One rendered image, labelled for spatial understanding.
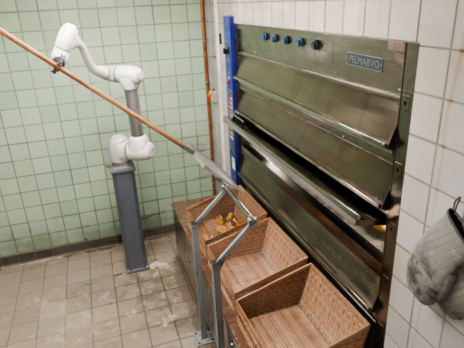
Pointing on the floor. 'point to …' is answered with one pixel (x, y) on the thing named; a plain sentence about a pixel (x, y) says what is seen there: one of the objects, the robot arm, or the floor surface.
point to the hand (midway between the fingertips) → (57, 66)
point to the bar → (201, 337)
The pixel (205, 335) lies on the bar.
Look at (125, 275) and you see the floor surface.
